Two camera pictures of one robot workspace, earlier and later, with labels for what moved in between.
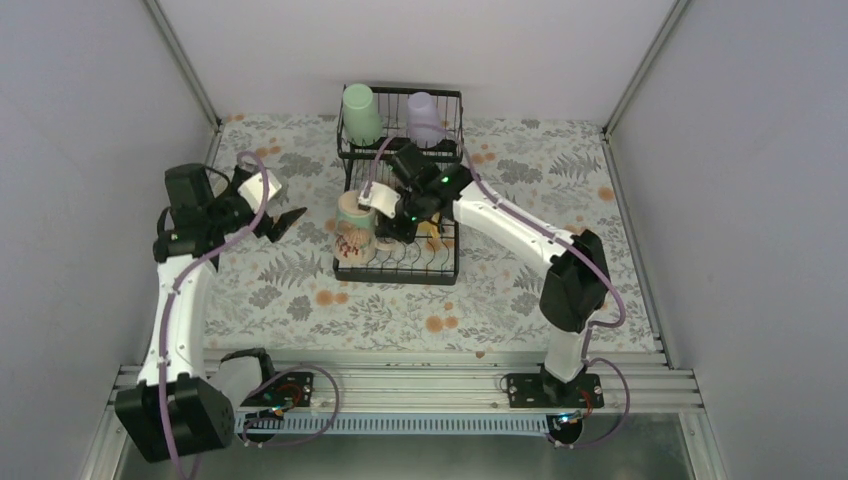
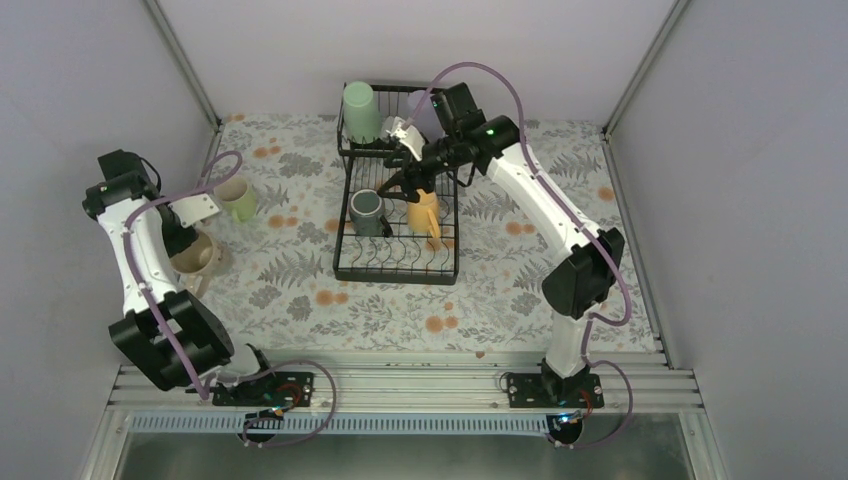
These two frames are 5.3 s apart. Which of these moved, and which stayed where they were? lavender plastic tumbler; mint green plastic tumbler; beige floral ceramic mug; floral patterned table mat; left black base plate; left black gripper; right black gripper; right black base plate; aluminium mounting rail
Moved: right black gripper; left black gripper; beige floral ceramic mug
Stayed: lavender plastic tumbler; left black base plate; floral patterned table mat; aluminium mounting rail; mint green plastic tumbler; right black base plate
